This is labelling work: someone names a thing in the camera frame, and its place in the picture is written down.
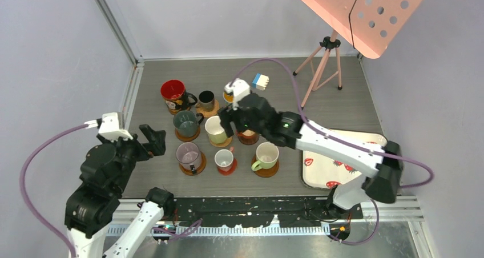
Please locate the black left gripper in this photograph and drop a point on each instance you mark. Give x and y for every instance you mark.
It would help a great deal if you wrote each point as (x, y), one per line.
(156, 144)

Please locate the small white cup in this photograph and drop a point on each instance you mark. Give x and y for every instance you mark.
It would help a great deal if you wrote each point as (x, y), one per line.
(224, 158)

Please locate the grey purple mug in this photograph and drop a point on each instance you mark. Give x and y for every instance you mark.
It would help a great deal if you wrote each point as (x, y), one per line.
(189, 157)

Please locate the dark green mug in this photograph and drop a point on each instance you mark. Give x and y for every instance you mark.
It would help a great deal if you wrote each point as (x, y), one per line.
(187, 122)

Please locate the white tray black rim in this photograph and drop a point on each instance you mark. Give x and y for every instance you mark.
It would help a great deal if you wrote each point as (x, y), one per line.
(322, 172)

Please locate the woven rattan coaster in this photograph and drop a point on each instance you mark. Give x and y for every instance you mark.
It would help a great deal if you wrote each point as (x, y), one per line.
(208, 114)
(226, 143)

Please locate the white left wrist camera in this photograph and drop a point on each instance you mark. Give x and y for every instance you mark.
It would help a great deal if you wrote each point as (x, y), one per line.
(111, 126)

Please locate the aluminium frame post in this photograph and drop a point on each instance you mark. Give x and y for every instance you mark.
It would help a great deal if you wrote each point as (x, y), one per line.
(111, 12)

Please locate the red apple paper coaster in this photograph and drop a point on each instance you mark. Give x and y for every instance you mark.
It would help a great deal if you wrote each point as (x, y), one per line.
(228, 170)

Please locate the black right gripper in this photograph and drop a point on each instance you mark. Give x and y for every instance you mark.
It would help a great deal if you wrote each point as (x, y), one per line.
(225, 120)

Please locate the pink music stand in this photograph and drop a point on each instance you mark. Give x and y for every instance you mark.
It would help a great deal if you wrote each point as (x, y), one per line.
(368, 25)

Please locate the cream green mug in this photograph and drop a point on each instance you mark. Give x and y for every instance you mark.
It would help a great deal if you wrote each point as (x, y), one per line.
(267, 155)

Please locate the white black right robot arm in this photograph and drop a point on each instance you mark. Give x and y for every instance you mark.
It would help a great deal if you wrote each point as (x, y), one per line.
(380, 166)

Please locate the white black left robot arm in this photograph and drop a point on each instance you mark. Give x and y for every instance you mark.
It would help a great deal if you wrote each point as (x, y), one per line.
(89, 214)

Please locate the blue white toy block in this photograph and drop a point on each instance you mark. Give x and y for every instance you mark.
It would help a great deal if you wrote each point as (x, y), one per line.
(260, 81)

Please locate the pale yellow green mug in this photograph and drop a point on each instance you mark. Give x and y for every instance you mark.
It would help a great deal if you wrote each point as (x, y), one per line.
(216, 133)

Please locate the blue butterfly plate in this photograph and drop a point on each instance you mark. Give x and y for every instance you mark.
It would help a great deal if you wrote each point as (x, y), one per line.
(228, 97)

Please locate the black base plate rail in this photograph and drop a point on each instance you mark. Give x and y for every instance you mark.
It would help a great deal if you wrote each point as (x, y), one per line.
(256, 216)

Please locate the small orange cup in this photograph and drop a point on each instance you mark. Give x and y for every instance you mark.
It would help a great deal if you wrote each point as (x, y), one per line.
(247, 135)

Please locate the black floral mug red inside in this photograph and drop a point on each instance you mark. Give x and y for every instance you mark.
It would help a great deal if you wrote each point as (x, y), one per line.
(174, 92)

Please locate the black small cup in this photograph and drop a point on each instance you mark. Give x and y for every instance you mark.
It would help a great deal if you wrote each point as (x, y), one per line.
(206, 100)

